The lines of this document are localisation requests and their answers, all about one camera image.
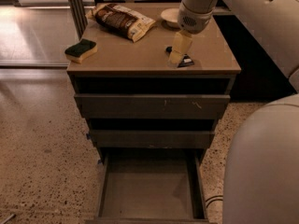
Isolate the dark blue rxbar wrapper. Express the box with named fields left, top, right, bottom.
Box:
left=165, top=47, right=194, bottom=67

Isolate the dark metal window post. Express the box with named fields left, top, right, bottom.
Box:
left=68, top=0, right=88, bottom=38

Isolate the grey open bottom drawer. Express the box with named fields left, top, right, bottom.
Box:
left=86, top=153, right=213, bottom=224

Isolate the grey drawer cabinet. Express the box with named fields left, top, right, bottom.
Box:
left=67, top=3, right=241, bottom=158

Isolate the metal rod on floor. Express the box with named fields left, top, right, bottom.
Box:
left=0, top=214, right=16, bottom=224

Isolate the yellow green sponge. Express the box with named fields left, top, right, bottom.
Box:
left=64, top=39, right=97, bottom=63

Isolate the white ceramic bowl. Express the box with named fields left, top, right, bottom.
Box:
left=161, top=8, right=179, bottom=29

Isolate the brown and cream chip bag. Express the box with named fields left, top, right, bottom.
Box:
left=86, top=3, right=156, bottom=42

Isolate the grey top drawer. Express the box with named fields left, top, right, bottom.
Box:
left=75, top=93, right=230, bottom=119

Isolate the grey middle drawer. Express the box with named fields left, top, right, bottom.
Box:
left=90, top=130, right=215, bottom=149

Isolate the black floor cable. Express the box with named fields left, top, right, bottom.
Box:
left=205, top=195, right=224, bottom=209

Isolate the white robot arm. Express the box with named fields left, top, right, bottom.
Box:
left=169, top=0, right=299, bottom=224

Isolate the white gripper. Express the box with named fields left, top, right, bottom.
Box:
left=168, top=3, right=212, bottom=67

